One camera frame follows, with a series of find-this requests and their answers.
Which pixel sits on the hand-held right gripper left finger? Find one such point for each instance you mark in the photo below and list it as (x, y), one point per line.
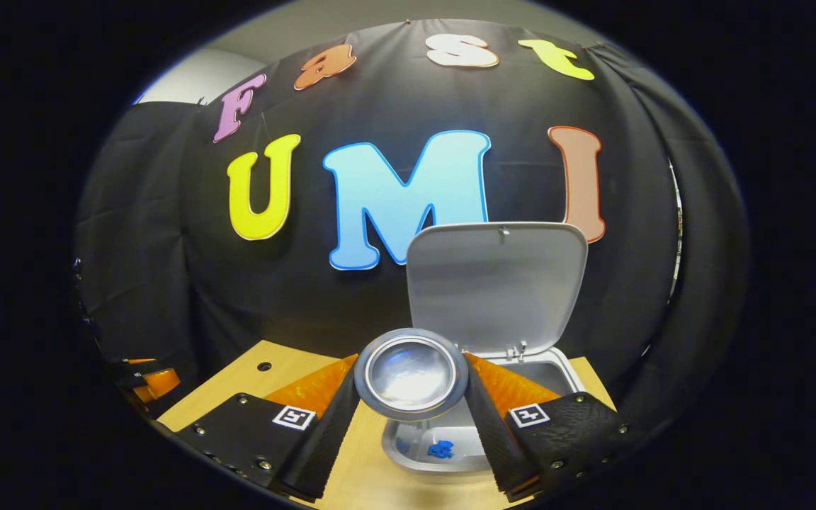
(330, 446)

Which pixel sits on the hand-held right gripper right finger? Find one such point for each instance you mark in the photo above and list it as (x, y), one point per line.
(496, 446)

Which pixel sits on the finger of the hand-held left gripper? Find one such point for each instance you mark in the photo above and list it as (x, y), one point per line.
(160, 382)

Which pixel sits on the blue paper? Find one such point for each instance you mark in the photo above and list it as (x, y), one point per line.
(441, 449)

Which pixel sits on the white desktop garbage bin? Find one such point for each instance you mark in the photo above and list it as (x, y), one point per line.
(496, 283)

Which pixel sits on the black backdrop cloth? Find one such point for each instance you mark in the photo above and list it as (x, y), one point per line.
(351, 304)

